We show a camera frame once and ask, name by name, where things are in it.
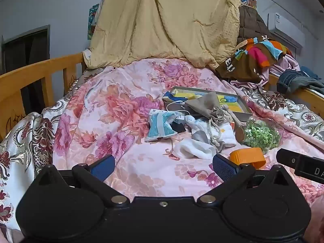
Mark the dark wooden beam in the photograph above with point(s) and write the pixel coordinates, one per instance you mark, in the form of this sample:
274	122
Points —
315	2

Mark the pink cloth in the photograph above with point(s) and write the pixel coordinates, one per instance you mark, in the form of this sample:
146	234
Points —
286	64

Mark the cream damask bedsheet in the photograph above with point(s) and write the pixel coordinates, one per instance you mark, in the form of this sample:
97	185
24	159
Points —
25	136

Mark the blue white packet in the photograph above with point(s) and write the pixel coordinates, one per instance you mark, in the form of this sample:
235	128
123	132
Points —
160	125

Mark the pink floral blanket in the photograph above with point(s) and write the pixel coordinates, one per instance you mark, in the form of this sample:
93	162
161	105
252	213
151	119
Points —
121	101

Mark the blue jeans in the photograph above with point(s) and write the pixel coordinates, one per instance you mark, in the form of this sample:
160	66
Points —
288	79

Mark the blue yellow cloth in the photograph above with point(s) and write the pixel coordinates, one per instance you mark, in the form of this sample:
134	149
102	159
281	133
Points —
182	95

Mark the white grey sock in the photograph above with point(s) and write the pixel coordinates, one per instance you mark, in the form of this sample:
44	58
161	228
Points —
225	135

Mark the orange tape roll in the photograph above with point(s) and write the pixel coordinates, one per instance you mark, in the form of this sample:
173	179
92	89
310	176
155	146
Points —
246	155

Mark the glass jar of green beads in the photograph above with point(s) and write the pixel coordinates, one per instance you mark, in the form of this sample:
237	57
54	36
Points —
260	134

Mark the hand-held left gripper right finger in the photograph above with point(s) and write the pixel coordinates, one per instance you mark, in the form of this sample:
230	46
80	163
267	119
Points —
224	168

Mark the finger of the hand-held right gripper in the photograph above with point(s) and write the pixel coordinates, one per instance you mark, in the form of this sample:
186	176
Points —
287	158

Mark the brown quilted jacket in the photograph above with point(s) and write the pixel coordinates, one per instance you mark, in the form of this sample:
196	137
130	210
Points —
253	22

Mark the white air conditioner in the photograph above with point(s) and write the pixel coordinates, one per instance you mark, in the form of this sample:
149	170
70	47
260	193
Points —
283	22

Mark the dark grey garment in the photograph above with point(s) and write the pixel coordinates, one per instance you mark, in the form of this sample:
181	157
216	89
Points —
312	82

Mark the grey box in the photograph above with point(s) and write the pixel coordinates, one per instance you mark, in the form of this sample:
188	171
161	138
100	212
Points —
243	115

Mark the brown multicoloured garment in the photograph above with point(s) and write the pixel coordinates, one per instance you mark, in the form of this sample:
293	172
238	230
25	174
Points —
243	65

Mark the yellow quilt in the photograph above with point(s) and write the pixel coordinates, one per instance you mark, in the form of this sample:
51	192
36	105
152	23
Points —
164	17

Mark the colourful wall poster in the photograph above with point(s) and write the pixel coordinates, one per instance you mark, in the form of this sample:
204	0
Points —
91	17

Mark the wooden bed frame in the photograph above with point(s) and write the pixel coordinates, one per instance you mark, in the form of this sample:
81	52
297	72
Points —
25	76

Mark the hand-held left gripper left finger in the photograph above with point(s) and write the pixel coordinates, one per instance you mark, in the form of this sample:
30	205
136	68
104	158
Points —
102	168

